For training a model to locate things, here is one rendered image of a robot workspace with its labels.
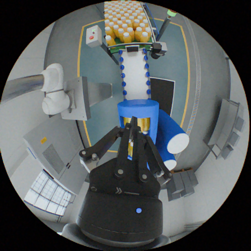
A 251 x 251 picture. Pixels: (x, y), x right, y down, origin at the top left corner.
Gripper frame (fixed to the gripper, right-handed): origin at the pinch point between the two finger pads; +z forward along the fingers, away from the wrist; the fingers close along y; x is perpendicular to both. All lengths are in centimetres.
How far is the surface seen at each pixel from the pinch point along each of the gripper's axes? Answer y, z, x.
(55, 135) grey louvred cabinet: -124, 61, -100
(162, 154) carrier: 61, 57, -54
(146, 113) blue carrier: 8.0, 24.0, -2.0
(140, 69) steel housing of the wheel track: -3, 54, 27
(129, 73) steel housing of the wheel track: -11, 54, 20
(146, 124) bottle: 13.2, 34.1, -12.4
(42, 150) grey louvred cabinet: -122, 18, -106
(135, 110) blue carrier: 1.6, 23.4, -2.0
